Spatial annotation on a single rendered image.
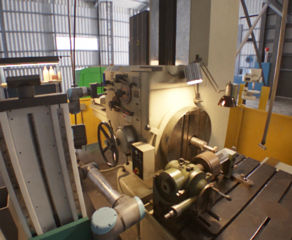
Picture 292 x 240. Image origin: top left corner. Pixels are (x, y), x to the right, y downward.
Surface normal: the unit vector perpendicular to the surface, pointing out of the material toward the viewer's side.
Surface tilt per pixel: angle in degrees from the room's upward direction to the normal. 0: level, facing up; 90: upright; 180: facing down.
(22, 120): 90
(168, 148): 90
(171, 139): 90
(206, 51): 90
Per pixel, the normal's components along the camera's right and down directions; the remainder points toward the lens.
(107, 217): -0.07, -0.93
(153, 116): 0.58, 0.25
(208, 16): -0.81, 0.18
